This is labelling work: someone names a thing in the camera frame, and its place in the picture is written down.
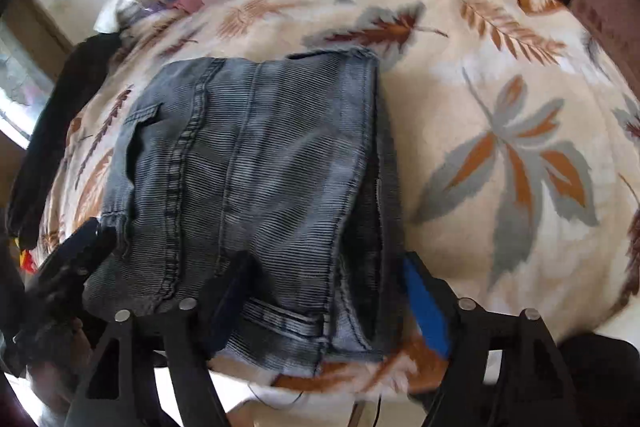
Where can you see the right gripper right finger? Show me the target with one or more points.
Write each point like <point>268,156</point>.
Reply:
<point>502,370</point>

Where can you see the grey-blue denim pants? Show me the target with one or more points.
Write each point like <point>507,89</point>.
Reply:
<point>290,161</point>

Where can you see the person's left hand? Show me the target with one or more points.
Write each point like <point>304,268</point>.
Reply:
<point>53,384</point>

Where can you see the black garment on left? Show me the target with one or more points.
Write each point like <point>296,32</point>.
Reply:
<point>82,76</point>

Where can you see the leaf-pattern fleece blanket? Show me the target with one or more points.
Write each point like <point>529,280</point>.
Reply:
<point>516,141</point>

